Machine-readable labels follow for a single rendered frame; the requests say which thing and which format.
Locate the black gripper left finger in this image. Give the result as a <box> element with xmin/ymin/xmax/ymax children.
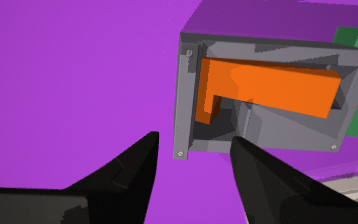
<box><xmin>0</xmin><ymin>131</ymin><xmax>159</xmax><ymax>224</ymax></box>

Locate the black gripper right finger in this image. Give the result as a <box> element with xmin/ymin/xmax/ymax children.
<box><xmin>230</xmin><ymin>136</ymin><xmax>358</xmax><ymax>224</ymax></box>

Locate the orange l-shaped part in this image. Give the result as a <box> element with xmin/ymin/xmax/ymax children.
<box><xmin>195</xmin><ymin>57</ymin><xmax>341</xmax><ymax>125</ymax></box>

